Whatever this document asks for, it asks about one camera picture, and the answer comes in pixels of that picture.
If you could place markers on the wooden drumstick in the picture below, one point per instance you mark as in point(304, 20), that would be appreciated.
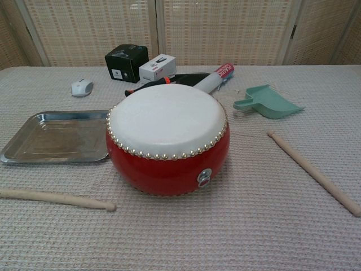
point(56, 196)
point(310, 168)

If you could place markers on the red drum with white skin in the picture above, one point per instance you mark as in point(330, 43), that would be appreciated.
point(166, 124)

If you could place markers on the metal tray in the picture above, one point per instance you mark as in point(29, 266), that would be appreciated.
point(56, 138)

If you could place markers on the black garden trowel orange collar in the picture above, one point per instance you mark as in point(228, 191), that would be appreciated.
point(194, 78)

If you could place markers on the plastic wrap roll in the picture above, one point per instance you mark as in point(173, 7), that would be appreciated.
point(215, 79)

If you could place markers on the white cardboard box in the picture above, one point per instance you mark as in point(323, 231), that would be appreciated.
point(158, 69)

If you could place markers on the black cardboard box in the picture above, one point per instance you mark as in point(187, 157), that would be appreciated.
point(125, 63)

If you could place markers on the mint green dustpan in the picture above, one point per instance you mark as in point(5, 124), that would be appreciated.
point(268, 103)

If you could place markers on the beige woven tablecloth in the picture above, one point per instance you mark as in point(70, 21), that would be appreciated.
point(197, 234)

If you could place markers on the woven bamboo folding screen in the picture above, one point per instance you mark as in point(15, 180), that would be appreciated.
point(211, 31)

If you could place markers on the white computer mouse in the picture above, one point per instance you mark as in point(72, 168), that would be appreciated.
point(81, 88)

